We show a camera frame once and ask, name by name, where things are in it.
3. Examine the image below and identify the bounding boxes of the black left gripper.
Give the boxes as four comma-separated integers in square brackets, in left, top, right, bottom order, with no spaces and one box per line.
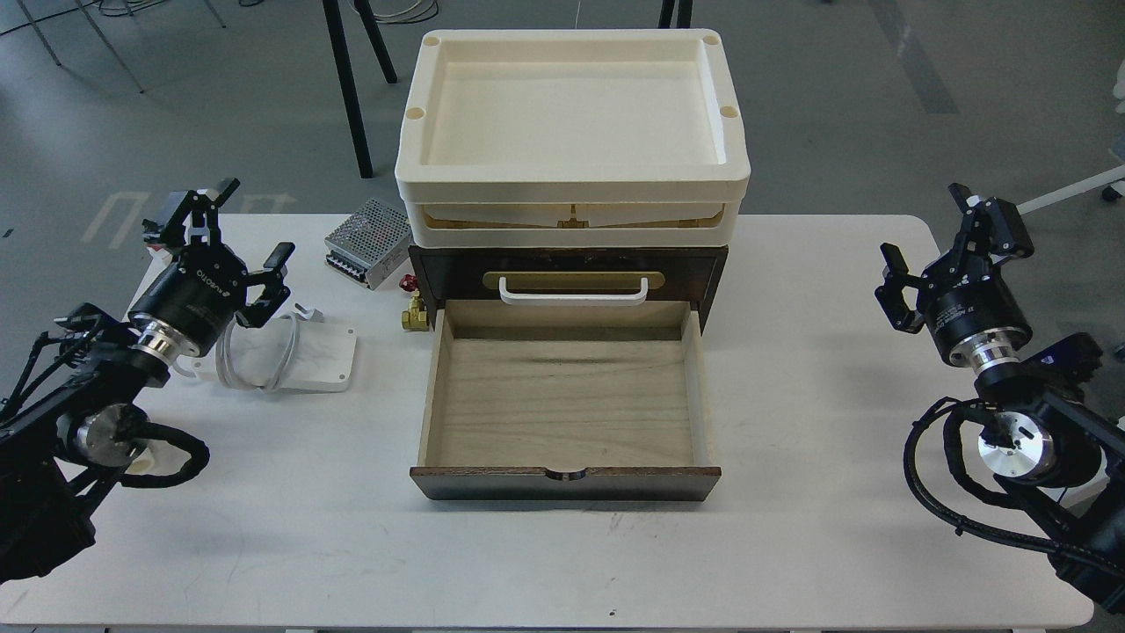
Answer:
[128,178,296,358]

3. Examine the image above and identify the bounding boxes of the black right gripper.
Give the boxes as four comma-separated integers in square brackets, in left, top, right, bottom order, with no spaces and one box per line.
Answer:
[875,183,1035,368]

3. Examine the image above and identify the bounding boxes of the white charging cable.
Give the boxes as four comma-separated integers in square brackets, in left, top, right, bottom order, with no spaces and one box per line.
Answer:
[192,302,358,394]

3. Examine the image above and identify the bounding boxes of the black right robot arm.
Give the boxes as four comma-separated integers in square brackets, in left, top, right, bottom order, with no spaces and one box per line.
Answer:
[875,183,1124,615]

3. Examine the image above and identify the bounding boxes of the dark wooden cabinet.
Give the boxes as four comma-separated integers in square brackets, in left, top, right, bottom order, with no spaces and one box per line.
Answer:
[410,245,729,324]

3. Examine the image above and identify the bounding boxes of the white red circuit breaker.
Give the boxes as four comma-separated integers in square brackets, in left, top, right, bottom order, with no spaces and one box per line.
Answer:
[143,229,174,266]

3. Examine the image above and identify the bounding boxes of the metal mesh power supply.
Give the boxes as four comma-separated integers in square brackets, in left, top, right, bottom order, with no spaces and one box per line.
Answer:
[324,198,411,291]

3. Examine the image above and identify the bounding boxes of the white chair base leg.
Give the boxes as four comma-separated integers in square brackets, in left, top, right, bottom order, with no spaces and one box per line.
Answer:
[1017,164,1124,215]

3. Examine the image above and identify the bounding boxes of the silver white pipe valve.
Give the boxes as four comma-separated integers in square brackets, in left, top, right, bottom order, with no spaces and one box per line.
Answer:
[118,438,160,488]

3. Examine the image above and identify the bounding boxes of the black table leg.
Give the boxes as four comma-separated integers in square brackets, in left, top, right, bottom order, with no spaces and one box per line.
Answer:
[322,1,398,179]

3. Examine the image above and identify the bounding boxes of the cream stacked plastic trays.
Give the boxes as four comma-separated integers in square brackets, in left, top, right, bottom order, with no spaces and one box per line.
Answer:
[395,29,752,248]

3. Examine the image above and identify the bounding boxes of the open wooden drawer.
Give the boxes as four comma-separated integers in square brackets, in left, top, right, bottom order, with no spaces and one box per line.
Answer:
[410,301,721,501]

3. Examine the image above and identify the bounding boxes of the brass valve red handle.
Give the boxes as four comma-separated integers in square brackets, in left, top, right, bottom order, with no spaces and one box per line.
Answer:
[399,273,431,332]

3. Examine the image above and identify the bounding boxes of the white cabinet handle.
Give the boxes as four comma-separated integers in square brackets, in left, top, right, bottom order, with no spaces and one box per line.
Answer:
[498,275,650,308]

